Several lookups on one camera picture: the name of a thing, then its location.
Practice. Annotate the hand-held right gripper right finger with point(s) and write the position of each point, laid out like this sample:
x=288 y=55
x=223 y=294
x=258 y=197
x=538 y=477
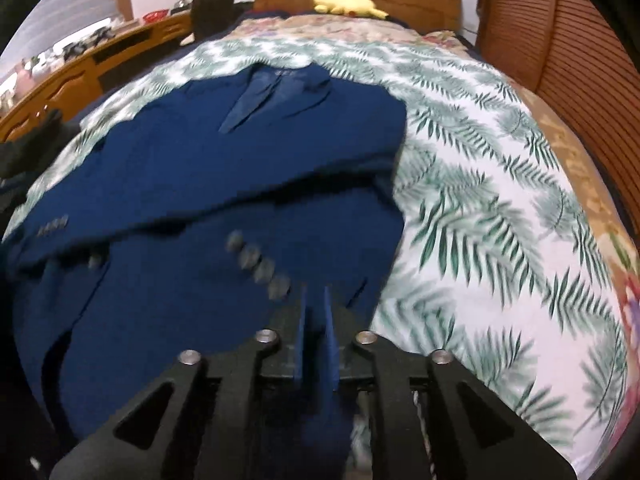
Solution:
x=330 y=345

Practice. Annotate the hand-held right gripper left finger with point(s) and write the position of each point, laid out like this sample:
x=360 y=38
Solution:
x=300 y=340

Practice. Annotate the navy blue blazer jacket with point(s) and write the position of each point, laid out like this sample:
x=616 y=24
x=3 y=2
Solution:
x=200 y=160

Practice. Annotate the leaf print blanket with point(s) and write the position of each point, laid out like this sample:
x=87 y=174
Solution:
x=475 y=210

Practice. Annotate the dark cloth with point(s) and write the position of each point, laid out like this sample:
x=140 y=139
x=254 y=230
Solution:
x=30 y=145

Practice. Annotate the dark desk chair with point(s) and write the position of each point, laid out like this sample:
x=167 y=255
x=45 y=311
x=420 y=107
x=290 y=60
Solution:
x=212 y=12

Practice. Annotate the yellow plush toy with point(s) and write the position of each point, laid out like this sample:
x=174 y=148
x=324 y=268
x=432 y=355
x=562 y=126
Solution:
x=345 y=2

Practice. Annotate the wooden desk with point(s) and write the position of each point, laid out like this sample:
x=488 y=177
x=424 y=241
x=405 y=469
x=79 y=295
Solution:
x=65 y=80

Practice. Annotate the grey pot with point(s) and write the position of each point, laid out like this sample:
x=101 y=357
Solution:
x=180 y=7

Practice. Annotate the red bowl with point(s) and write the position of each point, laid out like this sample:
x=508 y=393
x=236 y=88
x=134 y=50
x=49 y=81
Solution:
x=155 y=16

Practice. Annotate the black desk gadget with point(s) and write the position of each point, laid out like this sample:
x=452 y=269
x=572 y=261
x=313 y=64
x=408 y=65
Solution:
x=101 y=35
x=75 y=47

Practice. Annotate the wooden louvered wardrobe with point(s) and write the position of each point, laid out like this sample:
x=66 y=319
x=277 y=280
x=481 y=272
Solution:
x=575 y=60

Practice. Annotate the pink vase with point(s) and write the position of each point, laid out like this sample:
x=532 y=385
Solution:
x=24 y=77

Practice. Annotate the grey window blind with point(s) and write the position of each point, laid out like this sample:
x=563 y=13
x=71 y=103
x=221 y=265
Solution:
x=75 y=5

